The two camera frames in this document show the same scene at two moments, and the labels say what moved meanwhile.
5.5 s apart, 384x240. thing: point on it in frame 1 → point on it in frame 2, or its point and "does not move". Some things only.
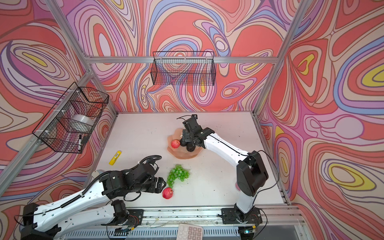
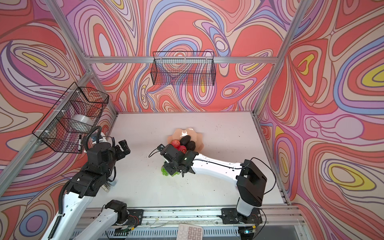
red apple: [175, 143] does not move
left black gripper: [154, 180] → [124, 146]
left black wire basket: [70, 123] does not move
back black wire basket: [183, 68] does not move
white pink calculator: [189, 232] does not move
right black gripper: [187, 138] → [167, 166]
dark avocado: [190, 147] does not move
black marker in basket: [80, 143] does not move
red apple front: [167, 193] → [182, 148]
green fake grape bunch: [178, 172] → [165, 172]
